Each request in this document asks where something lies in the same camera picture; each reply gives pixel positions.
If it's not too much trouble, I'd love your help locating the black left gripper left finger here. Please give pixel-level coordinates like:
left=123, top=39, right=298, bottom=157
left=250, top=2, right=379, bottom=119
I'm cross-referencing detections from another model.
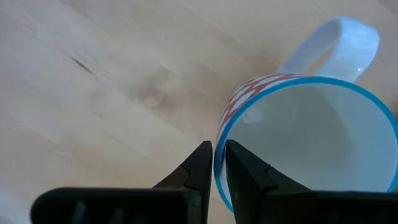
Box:
left=30, top=140, right=214, bottom=224

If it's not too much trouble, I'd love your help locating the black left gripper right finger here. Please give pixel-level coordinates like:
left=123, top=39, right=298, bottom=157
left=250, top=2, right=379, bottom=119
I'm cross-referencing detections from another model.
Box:
left=225, top=139, right=398, bottom=224

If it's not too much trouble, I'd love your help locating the red patterned blue-rimmed mug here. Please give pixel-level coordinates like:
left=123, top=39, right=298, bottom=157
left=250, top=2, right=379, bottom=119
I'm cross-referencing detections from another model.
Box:
left=213, top=16, right=398, bottom=215

